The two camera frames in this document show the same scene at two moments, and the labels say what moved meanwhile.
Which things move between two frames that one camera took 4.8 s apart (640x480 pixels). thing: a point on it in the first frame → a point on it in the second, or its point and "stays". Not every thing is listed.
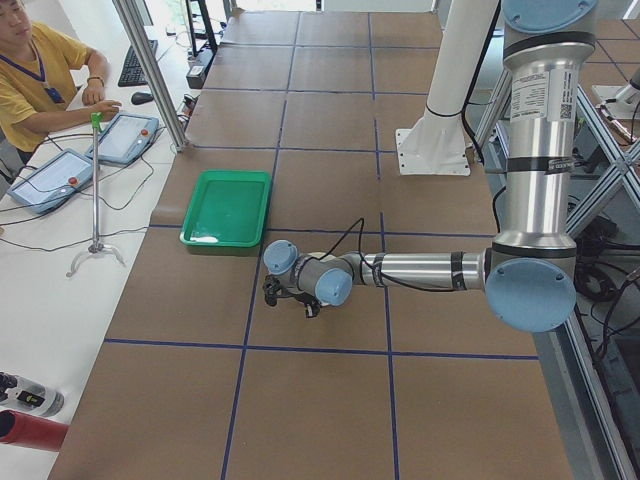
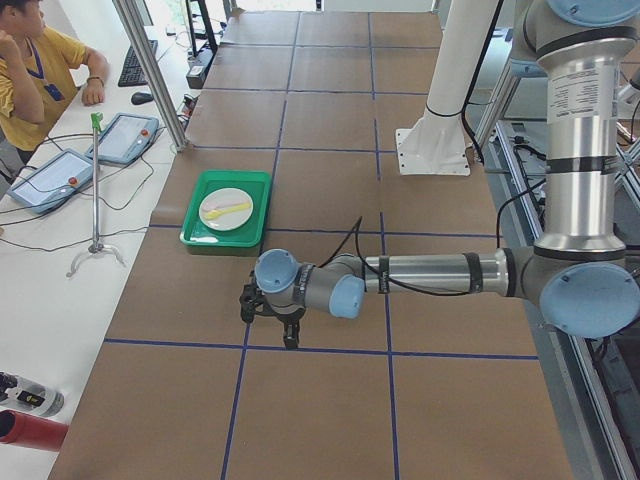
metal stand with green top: (95, 246) stays
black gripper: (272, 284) → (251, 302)
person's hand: (107, 108) → (94, 92)
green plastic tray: (227, 208) stays
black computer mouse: (139, 98) stays
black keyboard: (132, 74) stays
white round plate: (319, 255) → (225, 198)
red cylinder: (22, 429) stays
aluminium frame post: (140, 45) stays
